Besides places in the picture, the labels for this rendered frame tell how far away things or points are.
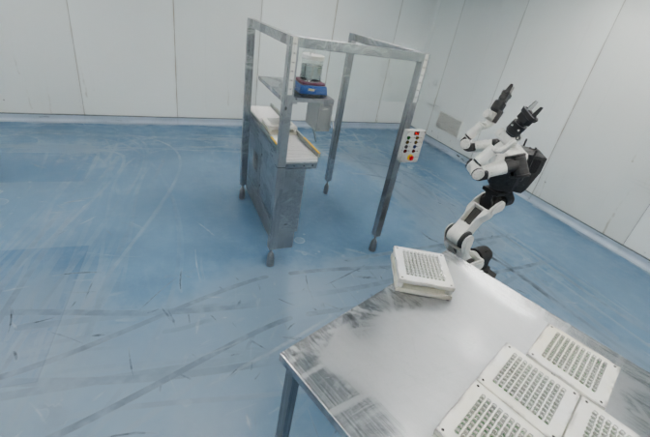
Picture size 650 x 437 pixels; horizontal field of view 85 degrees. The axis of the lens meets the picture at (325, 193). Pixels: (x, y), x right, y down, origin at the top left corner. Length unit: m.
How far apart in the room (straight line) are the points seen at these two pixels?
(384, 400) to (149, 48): 5.21
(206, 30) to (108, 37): 1.22
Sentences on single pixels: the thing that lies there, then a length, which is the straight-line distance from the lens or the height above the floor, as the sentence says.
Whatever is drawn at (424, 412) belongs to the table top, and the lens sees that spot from 1.31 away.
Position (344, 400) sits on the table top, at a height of 0.87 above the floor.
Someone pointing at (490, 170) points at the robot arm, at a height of 1.16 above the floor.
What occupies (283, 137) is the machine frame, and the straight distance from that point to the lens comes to 2.40.
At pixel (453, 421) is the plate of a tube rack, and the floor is 0.94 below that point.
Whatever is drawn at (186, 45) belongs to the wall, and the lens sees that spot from 5.72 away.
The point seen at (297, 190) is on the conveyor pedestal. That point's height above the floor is 0.58.
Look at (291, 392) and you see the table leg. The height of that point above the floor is 0.71.
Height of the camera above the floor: 1.90
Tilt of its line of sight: 27 degrees down
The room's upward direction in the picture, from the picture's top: 10 degrees clockwise
